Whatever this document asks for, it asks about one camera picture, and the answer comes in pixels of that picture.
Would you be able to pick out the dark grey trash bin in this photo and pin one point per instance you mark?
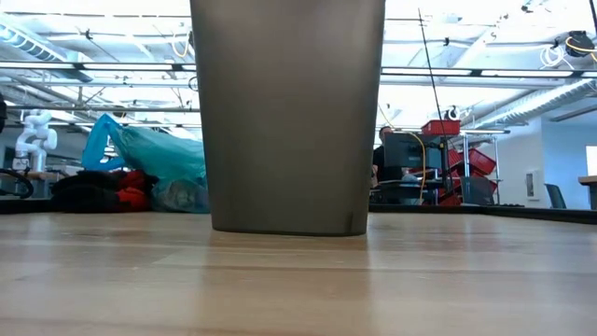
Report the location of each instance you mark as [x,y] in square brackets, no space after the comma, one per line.
[289,116]

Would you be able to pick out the teal trash bag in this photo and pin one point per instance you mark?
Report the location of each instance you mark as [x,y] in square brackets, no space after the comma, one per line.
[158,156]

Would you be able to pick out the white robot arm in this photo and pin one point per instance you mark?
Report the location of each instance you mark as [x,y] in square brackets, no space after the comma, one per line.
[35,140]

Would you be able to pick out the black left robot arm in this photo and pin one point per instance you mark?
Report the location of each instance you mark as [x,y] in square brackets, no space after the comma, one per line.
[2,112]

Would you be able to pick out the person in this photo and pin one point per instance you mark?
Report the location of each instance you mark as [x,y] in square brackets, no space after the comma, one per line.
[380,161]

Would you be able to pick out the black computer monitor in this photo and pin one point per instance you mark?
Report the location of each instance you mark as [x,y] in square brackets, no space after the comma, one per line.
[406,149]

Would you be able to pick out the metal shelf rack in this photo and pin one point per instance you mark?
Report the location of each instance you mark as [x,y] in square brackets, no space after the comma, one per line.
[466,154]

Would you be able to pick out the red and black glove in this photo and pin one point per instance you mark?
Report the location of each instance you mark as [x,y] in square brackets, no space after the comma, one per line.
[128,196]

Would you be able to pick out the dark red storage bin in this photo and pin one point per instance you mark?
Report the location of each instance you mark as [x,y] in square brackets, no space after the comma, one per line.
[480,189]

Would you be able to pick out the ceiling light strip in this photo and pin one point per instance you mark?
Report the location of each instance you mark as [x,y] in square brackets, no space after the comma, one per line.
[466,72]

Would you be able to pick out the blue chair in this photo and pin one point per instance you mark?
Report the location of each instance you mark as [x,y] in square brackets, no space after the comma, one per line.
[555,196]

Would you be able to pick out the wooden side table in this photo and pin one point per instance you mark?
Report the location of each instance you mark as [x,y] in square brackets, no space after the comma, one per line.
[588,179]

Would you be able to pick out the grey wall panel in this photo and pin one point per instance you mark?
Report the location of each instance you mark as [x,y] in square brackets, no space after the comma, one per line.
[531,184]

